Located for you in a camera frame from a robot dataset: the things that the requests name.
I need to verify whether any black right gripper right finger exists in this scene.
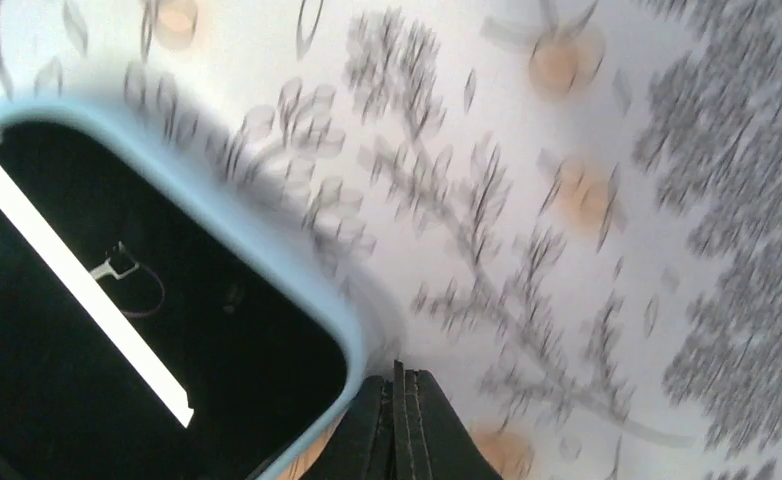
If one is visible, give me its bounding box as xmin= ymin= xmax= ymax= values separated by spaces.
xmin=394 ymin=361 xmax=501 ymax=480

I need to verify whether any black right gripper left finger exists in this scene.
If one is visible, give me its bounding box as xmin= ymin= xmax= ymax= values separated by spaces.
xmin=302 ymin=376 xmax=394 ymax=480

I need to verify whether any black phone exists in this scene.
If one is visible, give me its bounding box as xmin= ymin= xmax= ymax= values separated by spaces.
xmin=0 ymin=121 xmax=349 ymax=480

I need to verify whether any light blue phone case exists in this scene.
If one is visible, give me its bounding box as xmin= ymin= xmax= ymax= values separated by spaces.
xmin=0 ymin=97 xmax=368 ymax=480

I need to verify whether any floral patterned table mat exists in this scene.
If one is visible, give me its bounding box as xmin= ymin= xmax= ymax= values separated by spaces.
xmin=0 ymin=1 xmax=782 ymax=479

